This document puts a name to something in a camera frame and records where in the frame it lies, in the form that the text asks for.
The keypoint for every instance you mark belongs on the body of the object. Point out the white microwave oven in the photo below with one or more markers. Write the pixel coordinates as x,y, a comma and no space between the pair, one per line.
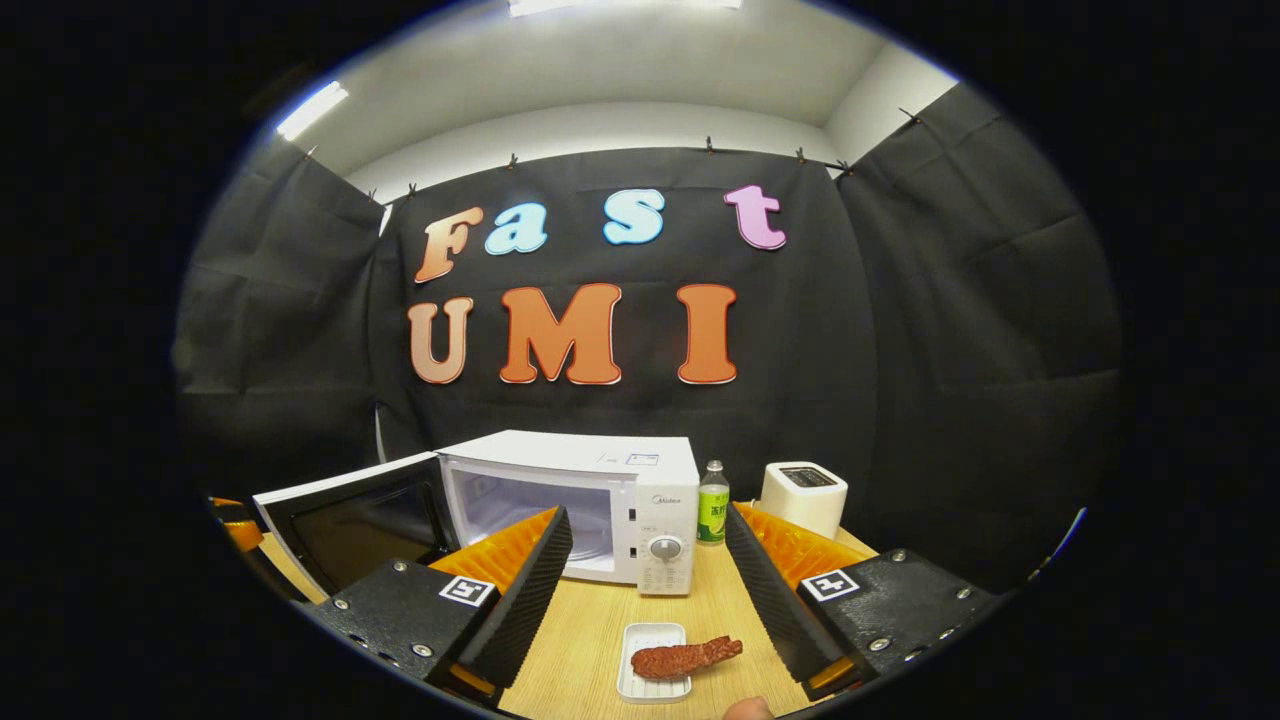
570,455

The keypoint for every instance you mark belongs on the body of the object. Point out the green label drink bottle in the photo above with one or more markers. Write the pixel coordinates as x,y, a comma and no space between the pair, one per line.
712,510

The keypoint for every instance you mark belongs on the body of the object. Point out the ceiling light panel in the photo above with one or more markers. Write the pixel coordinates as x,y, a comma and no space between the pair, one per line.
620,6

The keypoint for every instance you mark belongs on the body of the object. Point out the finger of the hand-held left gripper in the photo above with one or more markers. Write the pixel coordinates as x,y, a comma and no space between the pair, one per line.
245,535

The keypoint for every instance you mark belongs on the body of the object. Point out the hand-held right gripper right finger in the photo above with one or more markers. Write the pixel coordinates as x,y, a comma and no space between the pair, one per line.
770,590

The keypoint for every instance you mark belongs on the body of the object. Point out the black backdrop cloth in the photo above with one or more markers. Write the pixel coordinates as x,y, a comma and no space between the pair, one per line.
950,330

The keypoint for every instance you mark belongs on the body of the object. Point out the small white tray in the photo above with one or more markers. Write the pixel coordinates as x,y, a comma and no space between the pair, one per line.
650,690

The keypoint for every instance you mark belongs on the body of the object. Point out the long ceiling light strip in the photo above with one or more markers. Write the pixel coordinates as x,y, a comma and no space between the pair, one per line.
312,110

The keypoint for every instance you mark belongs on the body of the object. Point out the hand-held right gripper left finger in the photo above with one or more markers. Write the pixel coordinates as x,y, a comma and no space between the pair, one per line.
530,590

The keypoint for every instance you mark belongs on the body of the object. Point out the white toaster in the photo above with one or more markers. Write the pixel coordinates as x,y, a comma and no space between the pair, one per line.
800,495

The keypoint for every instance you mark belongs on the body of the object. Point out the reddish brown meat piece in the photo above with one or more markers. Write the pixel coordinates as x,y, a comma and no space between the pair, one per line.
680,658

